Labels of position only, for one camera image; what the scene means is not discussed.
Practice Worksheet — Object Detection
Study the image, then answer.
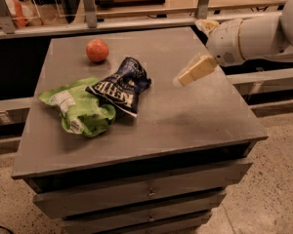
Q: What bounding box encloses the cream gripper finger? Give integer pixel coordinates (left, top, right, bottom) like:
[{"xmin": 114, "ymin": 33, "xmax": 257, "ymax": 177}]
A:
[
  {"xmin": 177, "ymin": 56, "xmax": 218, "ymax": 87},
  {"xmin": 195, "ymin": 19, "xmax": 220, "ymax": 37}
]

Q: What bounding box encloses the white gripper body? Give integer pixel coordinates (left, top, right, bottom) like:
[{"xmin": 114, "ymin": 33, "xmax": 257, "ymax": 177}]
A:
[{"xmin": 206, "ymin": 19, "xmax": 244, "ymax": 66}]

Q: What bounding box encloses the blue chip bag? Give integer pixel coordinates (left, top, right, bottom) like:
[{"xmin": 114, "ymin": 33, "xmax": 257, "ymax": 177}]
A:
[{"xmin": 86, "ymin": 57, "xmax": 151, "ymax": 117}]

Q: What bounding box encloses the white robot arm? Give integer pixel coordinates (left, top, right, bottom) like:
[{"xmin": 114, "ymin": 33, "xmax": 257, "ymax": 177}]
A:
[{"xmin": 174, "ymin": 0, "xmax": 293, "ymax": 87}]

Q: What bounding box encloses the green rice chip bag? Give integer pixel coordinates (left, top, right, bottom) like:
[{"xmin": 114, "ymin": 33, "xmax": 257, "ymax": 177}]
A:
[{"xmin": 38, "ymin": 76, "xmax": 116, "ymax": 137}]

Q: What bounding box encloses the orange white bag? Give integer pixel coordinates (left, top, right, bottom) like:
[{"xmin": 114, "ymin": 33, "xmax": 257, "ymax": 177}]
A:
[{"xmin": 5, "ymin": 0, "xmax": 36, "ymax": 27}]

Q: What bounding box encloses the dark wooden bar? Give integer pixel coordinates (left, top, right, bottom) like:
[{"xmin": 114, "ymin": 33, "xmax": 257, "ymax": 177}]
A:
[{"xmin": 95, "ymin": 0, "xmax": 166, "ymax": 8}]

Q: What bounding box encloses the red apple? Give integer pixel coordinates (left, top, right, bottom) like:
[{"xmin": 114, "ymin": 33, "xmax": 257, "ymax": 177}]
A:
[{"xmin": 86, "ymin": 39, "xmax": 109, "ymax": 62}]

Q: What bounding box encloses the grey drawer cabinet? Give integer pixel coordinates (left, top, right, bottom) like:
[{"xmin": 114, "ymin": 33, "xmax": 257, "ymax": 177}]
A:
[{"xmin": 11, "ymin": 26, "xmax": 270, "ymax": 234}]

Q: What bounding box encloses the top grey drawer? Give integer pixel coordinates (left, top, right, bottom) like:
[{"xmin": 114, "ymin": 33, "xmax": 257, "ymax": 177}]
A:
[{"xmin": 33, "ymin": 158, "xmax": 252, "ymax": 218}]

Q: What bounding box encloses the grey drawer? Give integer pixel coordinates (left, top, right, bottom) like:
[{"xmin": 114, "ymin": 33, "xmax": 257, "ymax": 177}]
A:
[
  {"xmin": 99, "ymin": 211, "xmax": 212, "ymax": 234},
  {"xmin": 63, "ymin": 188, "xmax": 226, "ymax": 234},
  {"xmin": 33, "ymin": 158, "xmax": 252, "ymax": 218}
]

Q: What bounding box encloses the bottom grey drawer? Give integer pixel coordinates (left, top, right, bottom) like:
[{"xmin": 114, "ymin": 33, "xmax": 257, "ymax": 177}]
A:
[{"xmin": 99, "ymin": 211, "xmax": 212, "ymax": 234}]

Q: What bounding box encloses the middle grey drawer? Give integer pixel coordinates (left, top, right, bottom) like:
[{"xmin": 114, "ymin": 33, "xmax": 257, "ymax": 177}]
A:
[{"xmin": 63, "ymin": 188, "xmax": 226, "ymax": 234}]

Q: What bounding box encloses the metal railing frame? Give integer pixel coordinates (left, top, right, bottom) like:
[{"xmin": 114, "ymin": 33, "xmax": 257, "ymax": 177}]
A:
[{"xmin": 0, "ymin": 0, "xmax": 287, "ymax": 39}]

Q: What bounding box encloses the black cable on floor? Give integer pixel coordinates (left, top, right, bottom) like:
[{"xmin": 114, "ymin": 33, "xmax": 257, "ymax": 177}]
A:
[{"xmin": 0, "ymin": 223, "xmax": 16, "ymax": 234}]

